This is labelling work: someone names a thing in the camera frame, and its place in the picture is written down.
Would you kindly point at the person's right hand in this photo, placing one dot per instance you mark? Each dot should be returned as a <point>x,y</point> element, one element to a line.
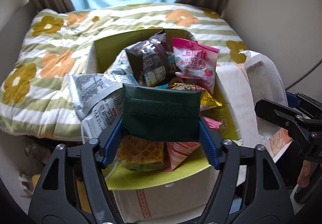
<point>304,177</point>

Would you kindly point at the silver blue snack bag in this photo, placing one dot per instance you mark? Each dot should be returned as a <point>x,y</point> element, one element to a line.
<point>121,66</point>

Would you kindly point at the green cardboard box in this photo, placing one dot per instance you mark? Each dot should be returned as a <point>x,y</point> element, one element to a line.
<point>125,179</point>

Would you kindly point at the yellow pillows chocolate bag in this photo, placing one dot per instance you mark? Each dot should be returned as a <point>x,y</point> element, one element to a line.
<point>206,100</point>

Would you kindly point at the grey white snack bag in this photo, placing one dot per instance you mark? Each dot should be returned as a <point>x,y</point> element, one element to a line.
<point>97,99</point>

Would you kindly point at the pink strawberry candy bag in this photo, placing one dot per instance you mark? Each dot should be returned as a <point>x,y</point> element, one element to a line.
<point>196,62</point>

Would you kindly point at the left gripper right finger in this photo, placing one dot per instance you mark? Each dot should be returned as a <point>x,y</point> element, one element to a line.
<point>265,198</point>

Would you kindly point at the dark brown snack bag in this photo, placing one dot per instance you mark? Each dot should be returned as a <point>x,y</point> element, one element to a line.
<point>151,60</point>

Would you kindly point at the pink striped snack packet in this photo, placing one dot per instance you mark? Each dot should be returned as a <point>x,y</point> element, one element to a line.
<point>179,155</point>

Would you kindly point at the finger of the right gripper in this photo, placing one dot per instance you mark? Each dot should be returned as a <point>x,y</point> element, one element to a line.
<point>305,104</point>
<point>295,122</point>

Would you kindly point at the yellow padded envelope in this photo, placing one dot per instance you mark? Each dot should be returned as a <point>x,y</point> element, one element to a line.
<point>81,192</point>

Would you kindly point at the floral striped quilt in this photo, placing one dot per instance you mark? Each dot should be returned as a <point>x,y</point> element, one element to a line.
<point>35,99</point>

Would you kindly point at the dark green pouch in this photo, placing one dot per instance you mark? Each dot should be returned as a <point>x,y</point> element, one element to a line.
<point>161,115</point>

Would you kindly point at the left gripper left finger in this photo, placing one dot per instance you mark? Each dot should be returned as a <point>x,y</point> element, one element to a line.
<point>55,198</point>

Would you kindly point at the white cardboard box below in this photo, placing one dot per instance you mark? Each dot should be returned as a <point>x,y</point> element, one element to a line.
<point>176,202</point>

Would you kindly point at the pink floral towel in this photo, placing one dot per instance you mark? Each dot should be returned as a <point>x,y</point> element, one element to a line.
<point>245,84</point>

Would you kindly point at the clear waffle packet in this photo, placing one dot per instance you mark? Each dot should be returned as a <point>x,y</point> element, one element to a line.
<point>141,155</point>

